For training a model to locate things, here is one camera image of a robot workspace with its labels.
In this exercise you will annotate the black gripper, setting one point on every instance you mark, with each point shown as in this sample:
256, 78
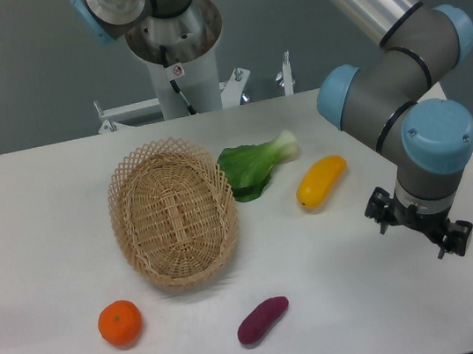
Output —
429, 217

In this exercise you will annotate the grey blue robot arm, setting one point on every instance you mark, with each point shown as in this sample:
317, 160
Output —
384, 107

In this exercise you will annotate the purple sweet potato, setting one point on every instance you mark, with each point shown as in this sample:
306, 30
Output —
258, 323

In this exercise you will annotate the orange tangerine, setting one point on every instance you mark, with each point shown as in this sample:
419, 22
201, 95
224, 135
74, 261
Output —
121, 324

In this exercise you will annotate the woven wicker basket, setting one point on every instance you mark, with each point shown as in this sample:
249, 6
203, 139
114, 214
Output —
173, 213

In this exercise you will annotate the green bok choy vegetable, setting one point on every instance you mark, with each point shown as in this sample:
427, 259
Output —
248, 168

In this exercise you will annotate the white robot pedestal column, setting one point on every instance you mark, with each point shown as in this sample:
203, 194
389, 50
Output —
181, 47

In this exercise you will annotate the white metal base frame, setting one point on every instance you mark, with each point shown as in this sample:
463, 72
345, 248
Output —
178, 100

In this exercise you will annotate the yellow mango fruit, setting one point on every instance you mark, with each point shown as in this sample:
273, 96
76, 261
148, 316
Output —
319, 180

